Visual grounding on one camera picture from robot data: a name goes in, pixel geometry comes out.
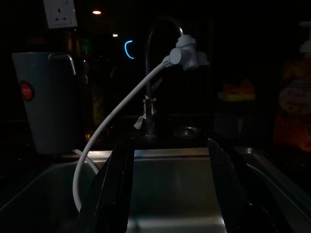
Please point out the pink sponge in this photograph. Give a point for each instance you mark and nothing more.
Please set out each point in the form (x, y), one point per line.
(239, 87)

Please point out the white faucet diverter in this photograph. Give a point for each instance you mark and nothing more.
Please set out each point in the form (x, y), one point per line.
(187, 54)

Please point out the white tape on faucet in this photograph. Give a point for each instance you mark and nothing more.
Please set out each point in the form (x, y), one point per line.
(145, 114)

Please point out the white wall socket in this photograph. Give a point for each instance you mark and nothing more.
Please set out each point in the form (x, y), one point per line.
(60, 13)

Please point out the chrome countertop hole cover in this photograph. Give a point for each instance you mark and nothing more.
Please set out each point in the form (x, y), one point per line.
(187, 132)

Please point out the black sponge holder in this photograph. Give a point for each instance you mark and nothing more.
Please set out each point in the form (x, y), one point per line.
(233, 116)

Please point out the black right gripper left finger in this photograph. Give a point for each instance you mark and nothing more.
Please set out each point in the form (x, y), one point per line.
(111, 194)

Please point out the peach soap pump bottle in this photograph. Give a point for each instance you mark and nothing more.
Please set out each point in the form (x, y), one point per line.
(295, 109)

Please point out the yellow sponge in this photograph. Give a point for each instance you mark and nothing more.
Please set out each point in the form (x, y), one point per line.
(235, 96)

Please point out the stainless steel sink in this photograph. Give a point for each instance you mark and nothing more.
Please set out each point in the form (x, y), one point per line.
(170, 174)

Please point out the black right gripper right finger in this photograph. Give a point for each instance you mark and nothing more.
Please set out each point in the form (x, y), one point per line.
(233, 194)

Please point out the grey canister with red label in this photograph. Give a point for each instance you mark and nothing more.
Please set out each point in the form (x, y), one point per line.
(48, 109)

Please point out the chrome gooseneck faucet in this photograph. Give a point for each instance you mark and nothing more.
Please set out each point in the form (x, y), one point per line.
(148, 72)

